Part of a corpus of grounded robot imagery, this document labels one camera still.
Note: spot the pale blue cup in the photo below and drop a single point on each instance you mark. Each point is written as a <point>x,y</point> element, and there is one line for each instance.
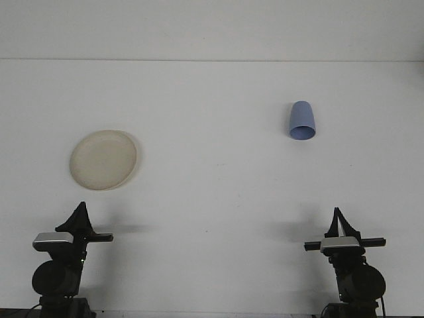
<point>301,116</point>

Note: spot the pale round plate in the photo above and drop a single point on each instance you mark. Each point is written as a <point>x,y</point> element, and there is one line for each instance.
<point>102,159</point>

